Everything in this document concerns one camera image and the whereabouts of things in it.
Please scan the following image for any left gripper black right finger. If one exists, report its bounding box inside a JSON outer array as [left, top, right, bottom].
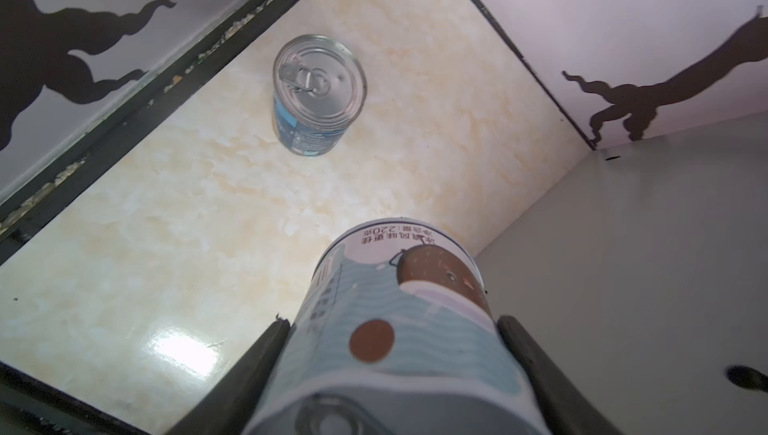
[[497, 315, 621, 435]]

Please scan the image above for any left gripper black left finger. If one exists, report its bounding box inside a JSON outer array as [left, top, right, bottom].
[[168, 318, 291, 435]]

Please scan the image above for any tall blue labelled can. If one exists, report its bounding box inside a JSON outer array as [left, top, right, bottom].
[[272, 34, 367, 157]]

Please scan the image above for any grey metal cabinet box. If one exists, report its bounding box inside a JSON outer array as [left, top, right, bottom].
[[477, 114, 767, 434]]

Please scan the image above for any black left floor frame rail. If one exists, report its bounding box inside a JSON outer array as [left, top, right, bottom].
[[1, 0, 300, 261]]

